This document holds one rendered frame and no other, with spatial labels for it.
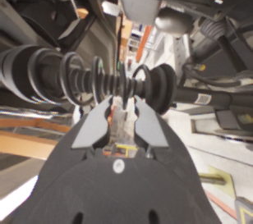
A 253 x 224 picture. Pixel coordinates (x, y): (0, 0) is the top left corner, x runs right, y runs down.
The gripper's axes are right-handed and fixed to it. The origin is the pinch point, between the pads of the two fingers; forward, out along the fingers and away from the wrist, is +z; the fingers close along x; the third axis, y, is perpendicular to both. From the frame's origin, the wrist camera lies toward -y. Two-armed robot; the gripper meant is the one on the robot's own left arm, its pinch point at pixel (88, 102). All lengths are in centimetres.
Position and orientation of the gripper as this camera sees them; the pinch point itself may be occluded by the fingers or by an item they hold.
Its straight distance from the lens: 22.0
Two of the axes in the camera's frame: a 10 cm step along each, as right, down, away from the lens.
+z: 1.4, -9.3, -3.4
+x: 9.8, 1.7, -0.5
